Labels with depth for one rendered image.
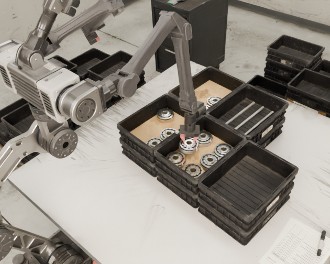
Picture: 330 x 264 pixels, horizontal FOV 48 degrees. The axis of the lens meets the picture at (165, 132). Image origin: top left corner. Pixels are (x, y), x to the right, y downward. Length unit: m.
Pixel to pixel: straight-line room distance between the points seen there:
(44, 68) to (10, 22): 3.28
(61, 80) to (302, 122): 1.60
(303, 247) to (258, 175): 0.39
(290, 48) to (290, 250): 2.22
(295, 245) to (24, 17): 3.91
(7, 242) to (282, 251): 1.22
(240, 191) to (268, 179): 0.16
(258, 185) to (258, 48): 2.91
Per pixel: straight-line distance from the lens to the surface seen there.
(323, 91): 3.17
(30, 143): 1.75
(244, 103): 2.36
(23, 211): 3.04
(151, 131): 2.15
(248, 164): 1.98
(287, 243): 1.88
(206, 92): 2.42
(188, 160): 1.97
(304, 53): 3.62
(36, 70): 1.48
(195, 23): 3.43
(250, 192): 1.86
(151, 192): 2.01
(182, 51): 1.67
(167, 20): 1.57
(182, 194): 1.94
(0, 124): 3.43
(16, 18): 4.77
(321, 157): 2.29
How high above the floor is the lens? 2.27
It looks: 42 degrees down
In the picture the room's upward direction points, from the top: 4 degrees counter-clockwise
